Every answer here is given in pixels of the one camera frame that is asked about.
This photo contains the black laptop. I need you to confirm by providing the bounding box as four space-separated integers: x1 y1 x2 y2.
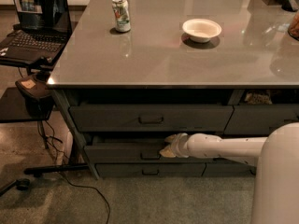
0 0 72 66

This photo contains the white bowl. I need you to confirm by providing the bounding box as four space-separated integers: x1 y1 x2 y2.
182 19 221 43

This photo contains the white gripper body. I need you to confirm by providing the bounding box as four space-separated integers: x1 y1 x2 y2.
171 133 188 158

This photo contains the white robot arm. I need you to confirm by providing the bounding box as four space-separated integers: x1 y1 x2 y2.
160 123 299 224

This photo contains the black laptop stand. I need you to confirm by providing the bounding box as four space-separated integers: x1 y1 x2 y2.
0 67 88 196

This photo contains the brown object right edge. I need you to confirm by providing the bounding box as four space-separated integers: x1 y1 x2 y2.
288 11 299 40

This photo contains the green white soda can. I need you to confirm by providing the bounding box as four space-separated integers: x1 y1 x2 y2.
112 0 131 33

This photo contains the black floor cable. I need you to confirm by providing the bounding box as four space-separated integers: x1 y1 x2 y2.
36 119 112 224

